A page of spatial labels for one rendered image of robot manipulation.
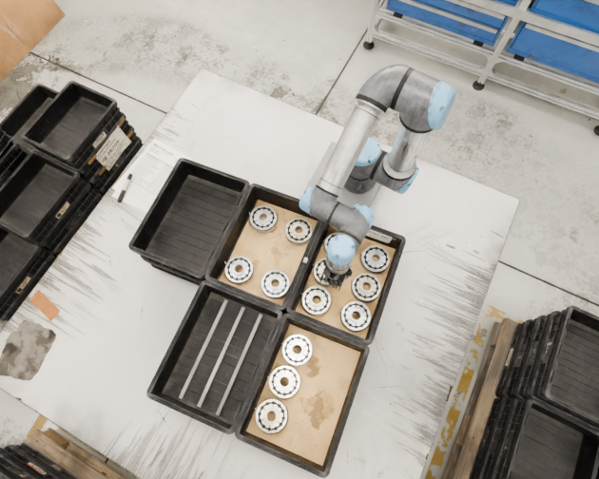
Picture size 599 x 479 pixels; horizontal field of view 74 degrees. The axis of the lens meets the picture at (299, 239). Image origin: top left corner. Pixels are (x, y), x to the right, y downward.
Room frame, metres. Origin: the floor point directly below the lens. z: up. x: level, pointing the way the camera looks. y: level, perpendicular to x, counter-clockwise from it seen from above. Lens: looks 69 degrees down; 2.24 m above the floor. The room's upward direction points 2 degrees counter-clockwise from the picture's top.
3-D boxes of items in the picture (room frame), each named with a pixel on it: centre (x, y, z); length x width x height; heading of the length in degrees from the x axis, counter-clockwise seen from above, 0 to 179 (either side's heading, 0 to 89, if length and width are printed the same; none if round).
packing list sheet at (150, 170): (0.91, 0.64, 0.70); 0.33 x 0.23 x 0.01; 151
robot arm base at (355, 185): (0.83, -0.25, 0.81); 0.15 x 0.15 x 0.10
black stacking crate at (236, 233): (0.49, 0.11, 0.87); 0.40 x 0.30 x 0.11; 156
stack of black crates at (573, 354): (0.05, -1.14, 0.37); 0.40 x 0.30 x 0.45; 151
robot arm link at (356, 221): (0.46, -0.16, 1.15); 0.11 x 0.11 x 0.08; 57
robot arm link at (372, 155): (0.82, -0.26, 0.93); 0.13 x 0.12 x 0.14; 57
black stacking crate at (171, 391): (0.12, 0.28, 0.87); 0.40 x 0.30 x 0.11; 156
